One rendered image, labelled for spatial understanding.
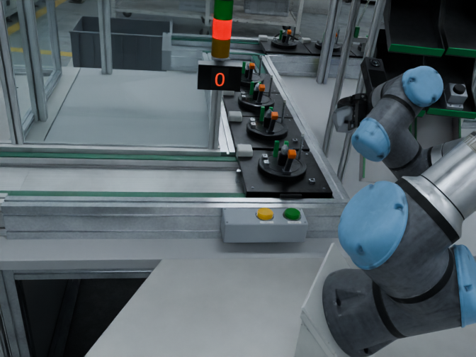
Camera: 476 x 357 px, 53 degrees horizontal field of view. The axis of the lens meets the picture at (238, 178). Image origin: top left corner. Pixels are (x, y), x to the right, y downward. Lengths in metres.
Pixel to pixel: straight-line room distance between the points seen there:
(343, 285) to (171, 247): 0.54
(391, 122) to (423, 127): 0.58
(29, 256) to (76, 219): 0.14
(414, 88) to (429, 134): 0.57
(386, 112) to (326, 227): 0.48
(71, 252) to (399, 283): 0.81
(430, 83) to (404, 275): 0.40
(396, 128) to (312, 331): 0.39
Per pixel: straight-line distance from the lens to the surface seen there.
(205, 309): 1.09
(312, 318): 0.80
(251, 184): 1.30
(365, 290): 0.82
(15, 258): 1.26
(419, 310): 0.77
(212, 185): 1.38
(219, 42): 1.32
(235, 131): 1.59
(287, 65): 2.53
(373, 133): 0.91
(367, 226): 0.68
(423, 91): 0.95
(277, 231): 1.19
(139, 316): 1.07
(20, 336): 1.45
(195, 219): 1.23
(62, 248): 1.26
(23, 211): 1.26
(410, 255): 0.69
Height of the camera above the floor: 1.64
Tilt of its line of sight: 31 degrees down
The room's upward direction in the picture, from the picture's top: 6 degrees clockwise
